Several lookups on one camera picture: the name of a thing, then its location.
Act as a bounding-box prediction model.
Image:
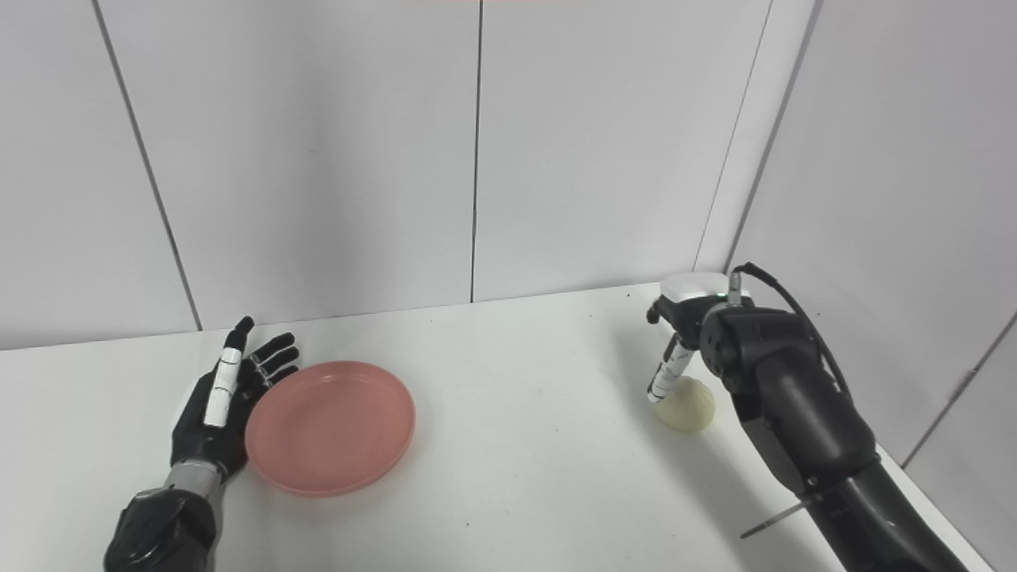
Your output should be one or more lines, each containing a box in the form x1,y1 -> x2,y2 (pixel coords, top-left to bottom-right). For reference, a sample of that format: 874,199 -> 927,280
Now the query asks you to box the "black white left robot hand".
170,316 -> 301,483

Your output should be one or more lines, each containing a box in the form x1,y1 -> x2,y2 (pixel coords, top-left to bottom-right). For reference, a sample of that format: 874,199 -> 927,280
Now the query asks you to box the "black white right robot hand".
646,272 -> 732,404

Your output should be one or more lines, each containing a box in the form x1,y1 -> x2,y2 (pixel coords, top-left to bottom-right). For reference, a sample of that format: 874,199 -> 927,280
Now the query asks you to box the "pink round plate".
245,361 -> 417,498

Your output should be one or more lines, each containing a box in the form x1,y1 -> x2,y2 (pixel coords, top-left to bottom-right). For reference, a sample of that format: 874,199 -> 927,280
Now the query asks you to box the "cream steamed bun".
654,377 -> 717,433

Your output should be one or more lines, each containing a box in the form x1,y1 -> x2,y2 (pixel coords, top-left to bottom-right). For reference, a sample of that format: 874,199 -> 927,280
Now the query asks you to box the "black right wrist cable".
729,262 -> 855,406

